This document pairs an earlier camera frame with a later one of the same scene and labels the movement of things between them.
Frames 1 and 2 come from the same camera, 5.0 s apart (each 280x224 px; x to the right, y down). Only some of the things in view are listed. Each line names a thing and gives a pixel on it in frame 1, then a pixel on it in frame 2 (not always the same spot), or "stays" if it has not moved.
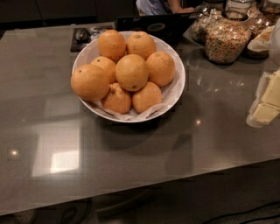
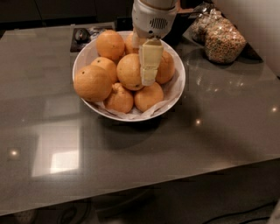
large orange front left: [90, 81] stays
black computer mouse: [82, 35] stays
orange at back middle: [142, 44] stays
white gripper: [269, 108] → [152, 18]
